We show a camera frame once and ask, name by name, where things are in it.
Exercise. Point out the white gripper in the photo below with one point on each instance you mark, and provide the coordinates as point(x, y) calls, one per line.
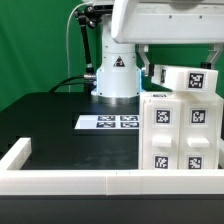
point(169, 22)

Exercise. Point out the white cabinet top block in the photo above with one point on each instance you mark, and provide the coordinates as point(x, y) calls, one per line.
point(185, 79)

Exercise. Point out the white cabinet door panel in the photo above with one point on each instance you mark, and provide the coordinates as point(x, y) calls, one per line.
point(200, 131)
point(161, 133)

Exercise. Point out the white cabinet body box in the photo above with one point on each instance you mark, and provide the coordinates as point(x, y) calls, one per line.
point(179, 130)

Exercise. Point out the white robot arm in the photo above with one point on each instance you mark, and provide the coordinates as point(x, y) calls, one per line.
point(118, 78)

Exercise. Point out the black camera bar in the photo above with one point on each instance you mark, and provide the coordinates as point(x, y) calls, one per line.
point(101, 9)

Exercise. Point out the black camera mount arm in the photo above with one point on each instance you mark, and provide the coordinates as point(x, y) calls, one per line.
point(87, 19)

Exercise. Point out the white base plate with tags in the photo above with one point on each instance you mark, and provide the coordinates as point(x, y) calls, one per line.
point(112, 122)

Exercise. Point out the white U-shaped workspace frame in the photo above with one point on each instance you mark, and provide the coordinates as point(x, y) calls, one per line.
point(14, 180)

